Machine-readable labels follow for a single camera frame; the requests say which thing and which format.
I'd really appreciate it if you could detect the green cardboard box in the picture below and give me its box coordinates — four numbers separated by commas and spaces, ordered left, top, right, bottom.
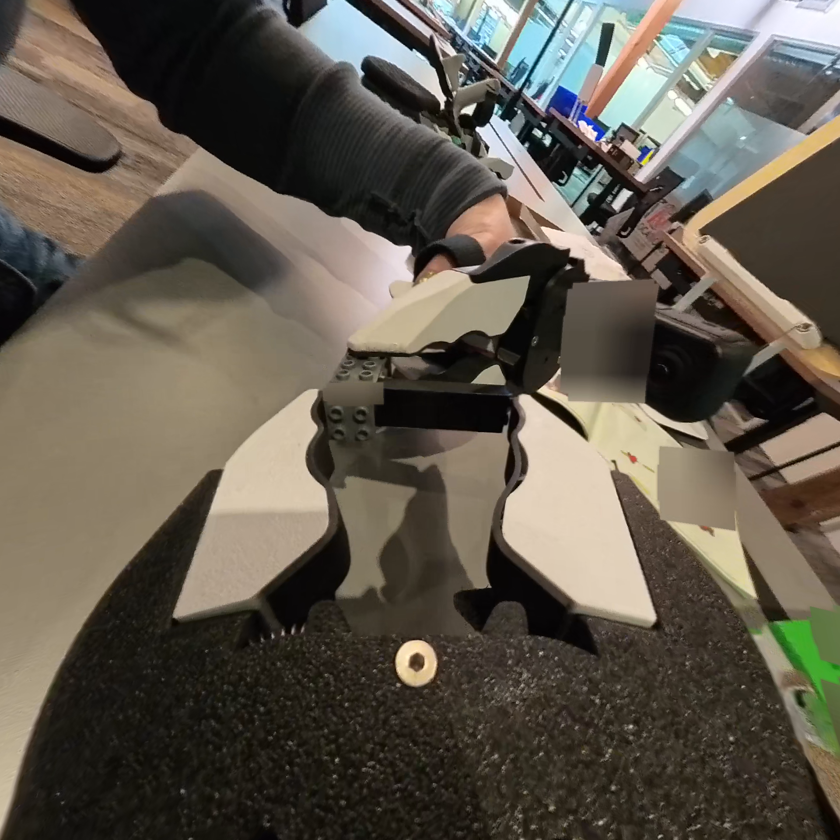
748, 607, 840, 762

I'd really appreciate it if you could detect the black padded item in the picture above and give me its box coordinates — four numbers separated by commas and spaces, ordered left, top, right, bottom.
361, 56, 442, 114

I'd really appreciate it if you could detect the wooden table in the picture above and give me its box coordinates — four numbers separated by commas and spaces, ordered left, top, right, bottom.
545, 108, 657, 198

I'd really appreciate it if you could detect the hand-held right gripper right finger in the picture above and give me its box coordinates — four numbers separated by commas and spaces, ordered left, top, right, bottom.
492, 394, 658, 627

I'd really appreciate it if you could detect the grey desk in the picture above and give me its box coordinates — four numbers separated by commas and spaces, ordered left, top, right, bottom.
0, 0, 834, 840

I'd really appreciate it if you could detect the brick instruction booklet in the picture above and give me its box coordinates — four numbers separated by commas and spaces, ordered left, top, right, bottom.
525, 387, 762, 601

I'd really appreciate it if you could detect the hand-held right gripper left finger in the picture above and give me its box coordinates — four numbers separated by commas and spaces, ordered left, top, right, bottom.
172, 388, 349, 623

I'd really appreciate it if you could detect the grey desk divider panel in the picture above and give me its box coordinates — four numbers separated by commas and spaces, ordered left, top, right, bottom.
682, 118, 840, 388

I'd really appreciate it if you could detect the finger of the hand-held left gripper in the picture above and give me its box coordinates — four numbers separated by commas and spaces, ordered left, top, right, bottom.
346, 269, 534, 357

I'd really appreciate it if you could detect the person's left hand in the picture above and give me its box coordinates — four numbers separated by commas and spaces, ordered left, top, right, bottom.
420, 193, 521, 284

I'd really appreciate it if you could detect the white printed cardboard box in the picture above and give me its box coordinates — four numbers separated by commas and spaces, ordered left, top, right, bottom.
613, 197, 686, 263

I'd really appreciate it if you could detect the black grey yellow brick assembly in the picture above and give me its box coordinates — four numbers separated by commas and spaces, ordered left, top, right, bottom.
322, 357, 514, 444

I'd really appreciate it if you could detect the pile of torn packaging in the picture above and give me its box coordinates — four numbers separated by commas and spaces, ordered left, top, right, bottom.
420, 33, 516, 181

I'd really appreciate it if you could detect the person's jeans leg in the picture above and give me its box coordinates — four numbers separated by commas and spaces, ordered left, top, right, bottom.
0, 206, 83, 345

